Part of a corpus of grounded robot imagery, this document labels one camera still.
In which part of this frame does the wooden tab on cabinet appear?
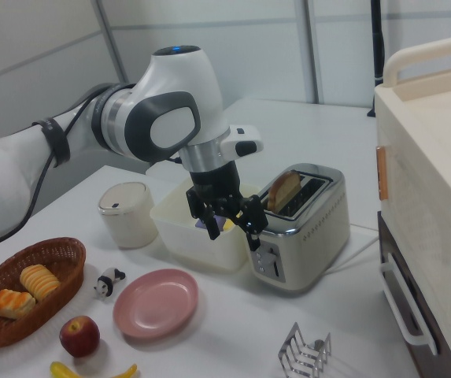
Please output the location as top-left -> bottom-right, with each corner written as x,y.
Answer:
375,145 -> 390,202

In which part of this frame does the purple item in bin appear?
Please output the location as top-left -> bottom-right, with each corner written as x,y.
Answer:
194,214 -> 227,232

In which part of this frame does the pink round plate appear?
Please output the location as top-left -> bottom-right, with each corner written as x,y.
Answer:
113,269 -> 200,339

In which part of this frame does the cream cabinet with carry handle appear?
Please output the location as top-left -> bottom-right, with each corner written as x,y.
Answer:
373,34 -> 451,371

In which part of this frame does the orange glazed pastry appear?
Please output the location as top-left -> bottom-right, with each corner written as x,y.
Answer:
0,289 -> 37,321

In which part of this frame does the black pole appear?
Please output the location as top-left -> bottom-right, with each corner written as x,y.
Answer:
367,0 -> 386,117

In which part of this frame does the brown wicker basket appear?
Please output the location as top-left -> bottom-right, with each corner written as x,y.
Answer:
0,236 -> 87,349

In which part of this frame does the small panda figurine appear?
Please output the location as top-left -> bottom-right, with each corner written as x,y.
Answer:
93,267 -> 127,298

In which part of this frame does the black strap around arm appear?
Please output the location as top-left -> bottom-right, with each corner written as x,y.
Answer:
31,117 -> 72,169

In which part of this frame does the yellow banana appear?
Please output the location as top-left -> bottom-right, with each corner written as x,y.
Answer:
49,361 -> 139,378

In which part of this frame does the small white lidded canister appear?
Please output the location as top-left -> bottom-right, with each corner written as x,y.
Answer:
98,181 -> 159,250

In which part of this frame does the brown toast bread slice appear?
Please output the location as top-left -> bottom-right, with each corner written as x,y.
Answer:
267,169 -> 303,212

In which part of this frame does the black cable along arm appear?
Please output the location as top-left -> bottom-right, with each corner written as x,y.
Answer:
0,94 -> 92,246

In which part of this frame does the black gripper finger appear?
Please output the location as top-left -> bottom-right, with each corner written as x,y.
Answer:
235,194 -> 269,252
203,203 -> 223,241

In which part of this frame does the cream and chrome toaster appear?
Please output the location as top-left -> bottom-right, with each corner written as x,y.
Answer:
247,163 -> 351,295

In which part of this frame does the metal toast rack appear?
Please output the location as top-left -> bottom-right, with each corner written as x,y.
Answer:
277,321 -> 332,375

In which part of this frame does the white oven door handle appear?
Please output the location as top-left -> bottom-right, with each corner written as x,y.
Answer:
379,251 -> 439,356

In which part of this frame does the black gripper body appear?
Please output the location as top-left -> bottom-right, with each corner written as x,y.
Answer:
186,160 -> 261,221

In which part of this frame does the white toaster power cable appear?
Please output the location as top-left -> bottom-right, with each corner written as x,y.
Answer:
322,234 -> 379,277

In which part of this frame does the white plastic rectangular bin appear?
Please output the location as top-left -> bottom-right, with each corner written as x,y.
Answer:
149,179 -> 261,275

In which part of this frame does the yellow striped bread roll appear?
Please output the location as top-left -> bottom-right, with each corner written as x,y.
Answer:
19,264 -> 61,302

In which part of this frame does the red apple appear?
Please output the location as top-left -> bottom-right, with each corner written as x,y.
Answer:
59,315 -> 102,358

